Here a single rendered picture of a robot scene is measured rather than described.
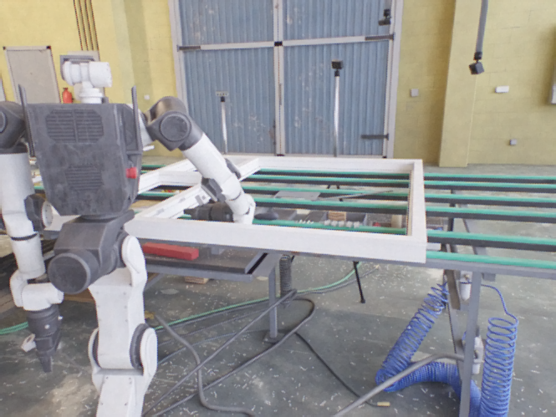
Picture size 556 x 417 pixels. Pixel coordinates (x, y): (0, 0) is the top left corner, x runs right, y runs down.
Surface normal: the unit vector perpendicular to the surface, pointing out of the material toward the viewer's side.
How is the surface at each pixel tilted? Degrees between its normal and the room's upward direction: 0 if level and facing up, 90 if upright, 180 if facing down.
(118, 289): 85
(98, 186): 102
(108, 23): 90
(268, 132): 90
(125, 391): 52
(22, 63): 90
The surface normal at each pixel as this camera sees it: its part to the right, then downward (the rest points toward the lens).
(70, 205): 0.17, 0.47
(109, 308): -0.11, 0.20
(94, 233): -0.09, -0.52
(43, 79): -0.29, 0.29
